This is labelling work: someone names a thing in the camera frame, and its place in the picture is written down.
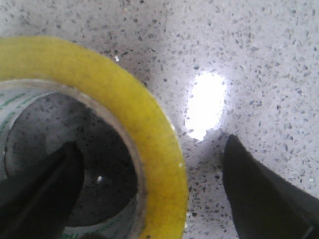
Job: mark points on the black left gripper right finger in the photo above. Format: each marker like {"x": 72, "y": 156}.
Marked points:
{"x": 264, "y": 205}

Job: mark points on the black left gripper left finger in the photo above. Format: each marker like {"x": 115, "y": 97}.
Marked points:
{"x": 37, "y": 202}

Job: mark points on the yellow tape roll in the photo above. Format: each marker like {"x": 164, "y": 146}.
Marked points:
{"x": 159, "y": 162}

